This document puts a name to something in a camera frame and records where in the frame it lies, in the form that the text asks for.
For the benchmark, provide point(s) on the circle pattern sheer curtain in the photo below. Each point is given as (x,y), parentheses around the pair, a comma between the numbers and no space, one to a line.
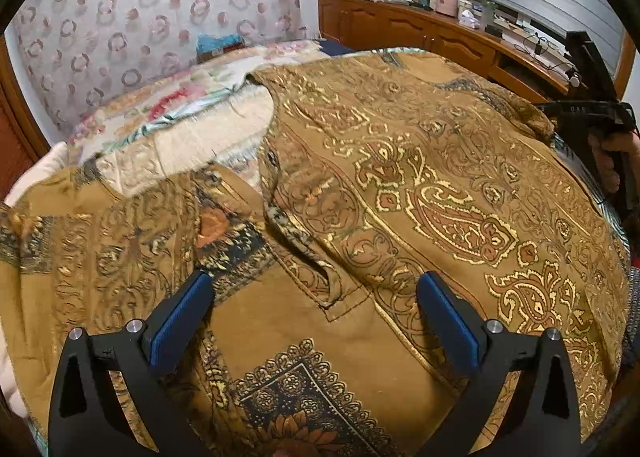
(150,12)

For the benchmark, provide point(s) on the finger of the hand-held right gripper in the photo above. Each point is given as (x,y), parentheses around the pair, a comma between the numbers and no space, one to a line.
(549,113)

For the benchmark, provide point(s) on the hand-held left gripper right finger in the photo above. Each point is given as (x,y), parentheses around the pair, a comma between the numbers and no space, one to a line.
(450,324)

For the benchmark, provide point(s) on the blue box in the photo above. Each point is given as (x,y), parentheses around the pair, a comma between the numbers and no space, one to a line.
(217,44)

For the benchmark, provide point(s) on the wooden cabinet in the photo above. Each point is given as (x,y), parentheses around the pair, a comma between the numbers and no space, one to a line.
(425,37)

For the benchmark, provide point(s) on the white tissue box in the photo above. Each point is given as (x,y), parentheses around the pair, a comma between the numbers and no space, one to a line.
(467,18)

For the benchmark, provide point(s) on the person's right hand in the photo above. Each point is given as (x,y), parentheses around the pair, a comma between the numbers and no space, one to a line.
(602,164)

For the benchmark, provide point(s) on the floral blanket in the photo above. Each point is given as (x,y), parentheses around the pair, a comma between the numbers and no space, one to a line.
(165,102)

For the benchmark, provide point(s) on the dark patterned cloth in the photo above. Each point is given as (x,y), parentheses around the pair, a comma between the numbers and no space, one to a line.
(634,292)

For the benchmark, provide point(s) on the brown paisley print garment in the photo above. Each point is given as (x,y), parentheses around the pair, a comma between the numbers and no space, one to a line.
(400,177)

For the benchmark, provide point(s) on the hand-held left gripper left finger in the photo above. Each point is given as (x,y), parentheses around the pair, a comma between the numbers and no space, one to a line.
(182,319)

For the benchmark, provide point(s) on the navy mattress sheet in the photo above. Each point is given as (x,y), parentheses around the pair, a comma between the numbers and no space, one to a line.
(332,48)

